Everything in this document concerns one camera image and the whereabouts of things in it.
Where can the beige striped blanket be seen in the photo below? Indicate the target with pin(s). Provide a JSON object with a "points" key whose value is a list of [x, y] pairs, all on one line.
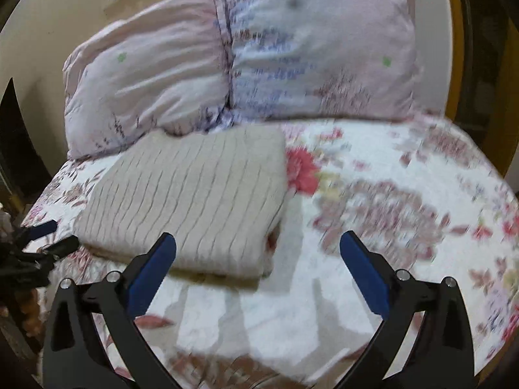
{"points": [[190, 202]]}

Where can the wooden furniture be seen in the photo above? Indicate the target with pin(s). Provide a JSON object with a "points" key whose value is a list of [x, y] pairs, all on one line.
{"points": [[456, 40]]}

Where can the white floral bed sheet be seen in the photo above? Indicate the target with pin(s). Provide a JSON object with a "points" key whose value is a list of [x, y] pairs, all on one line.
{"points": [[365, 210]]}

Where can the pink floral pillow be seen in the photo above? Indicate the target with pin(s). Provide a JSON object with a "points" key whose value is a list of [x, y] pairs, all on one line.
{"points": [[324, 48], [154, 85]]}

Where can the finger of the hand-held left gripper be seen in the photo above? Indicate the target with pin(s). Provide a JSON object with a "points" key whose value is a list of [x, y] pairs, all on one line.
{"points": [[42, 229], [63, 246]]}

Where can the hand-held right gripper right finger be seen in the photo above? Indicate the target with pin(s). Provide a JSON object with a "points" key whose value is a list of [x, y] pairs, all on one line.
{"points": [[365, 271]]}

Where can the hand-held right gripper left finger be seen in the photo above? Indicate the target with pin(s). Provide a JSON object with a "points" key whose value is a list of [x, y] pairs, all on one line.
{"points": [[156, 269]]}

